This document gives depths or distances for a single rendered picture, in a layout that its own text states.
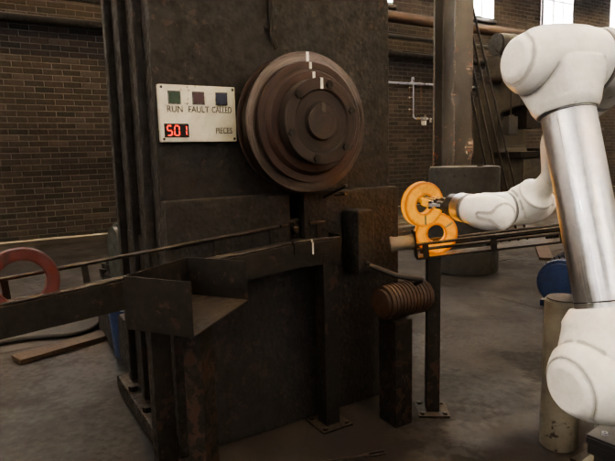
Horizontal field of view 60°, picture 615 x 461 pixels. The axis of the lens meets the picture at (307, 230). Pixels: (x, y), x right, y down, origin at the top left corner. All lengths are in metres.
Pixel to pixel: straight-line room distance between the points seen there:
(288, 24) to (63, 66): 5.99
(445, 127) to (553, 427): 4.59
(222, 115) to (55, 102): 6.00
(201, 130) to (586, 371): 1.31
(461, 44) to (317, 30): 4.14
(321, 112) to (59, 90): 6.24
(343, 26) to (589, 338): 1.50
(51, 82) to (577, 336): 7.26
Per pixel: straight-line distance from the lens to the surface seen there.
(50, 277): 1.63
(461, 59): 6.12
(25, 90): 7.75
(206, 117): 1.83
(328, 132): 1.78
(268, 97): 1.76
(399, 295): 1.94
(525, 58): 1.12
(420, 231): 2.03
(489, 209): 1.57
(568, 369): 1.06
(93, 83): 7.86
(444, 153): 6.25
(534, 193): 1.67
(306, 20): 2.08
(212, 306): 1.50
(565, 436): 2.08
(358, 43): 2.20
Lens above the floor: 1.01
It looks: 8 degrees down
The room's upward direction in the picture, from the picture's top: 1 degrees counter-clockwise
